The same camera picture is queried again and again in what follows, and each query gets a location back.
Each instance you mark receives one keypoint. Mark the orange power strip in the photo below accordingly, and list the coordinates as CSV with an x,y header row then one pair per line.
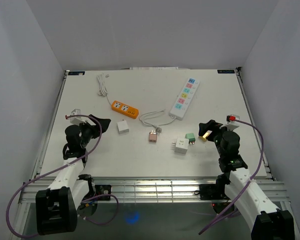
x,y
124,109

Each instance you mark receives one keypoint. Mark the pink brown charger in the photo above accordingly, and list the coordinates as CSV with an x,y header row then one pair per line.
x,y
153,135

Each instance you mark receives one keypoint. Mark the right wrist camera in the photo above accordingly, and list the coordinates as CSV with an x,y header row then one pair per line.
x,y
231,123

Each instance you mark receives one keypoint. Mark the yellow charger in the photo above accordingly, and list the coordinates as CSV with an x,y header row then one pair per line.
x,y
204,135

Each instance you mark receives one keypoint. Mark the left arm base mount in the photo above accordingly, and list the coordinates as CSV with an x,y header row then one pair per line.
x,y
102,191

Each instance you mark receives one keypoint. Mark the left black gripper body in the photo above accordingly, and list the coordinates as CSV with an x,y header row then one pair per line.
x,y
87,131

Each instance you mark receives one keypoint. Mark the white multicolour power strip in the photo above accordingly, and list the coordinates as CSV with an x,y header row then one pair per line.
x,y
184,99

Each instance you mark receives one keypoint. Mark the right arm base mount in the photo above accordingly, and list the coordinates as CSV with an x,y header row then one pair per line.
x,y
210,192

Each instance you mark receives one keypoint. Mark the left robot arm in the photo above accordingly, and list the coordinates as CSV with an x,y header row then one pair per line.
x,y
56,206

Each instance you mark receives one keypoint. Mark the aluminium rail frame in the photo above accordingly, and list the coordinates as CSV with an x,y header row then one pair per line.
x,y
135,168

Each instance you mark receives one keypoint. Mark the white cube socket adapter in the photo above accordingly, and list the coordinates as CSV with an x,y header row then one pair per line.
x,y
180,145

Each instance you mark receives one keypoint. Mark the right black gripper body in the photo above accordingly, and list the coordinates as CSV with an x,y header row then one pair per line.
x,y
215,129

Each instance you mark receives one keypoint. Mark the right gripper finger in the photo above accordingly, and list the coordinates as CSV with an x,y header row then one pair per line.
x,y
211,137
204,127

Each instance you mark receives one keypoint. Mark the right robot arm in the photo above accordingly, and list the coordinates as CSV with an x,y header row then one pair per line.
x,y
264,218

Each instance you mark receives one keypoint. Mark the white charger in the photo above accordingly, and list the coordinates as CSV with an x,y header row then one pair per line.
x,y
123,127

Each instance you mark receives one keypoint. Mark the green charger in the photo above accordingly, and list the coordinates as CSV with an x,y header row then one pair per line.
x,y
191,138

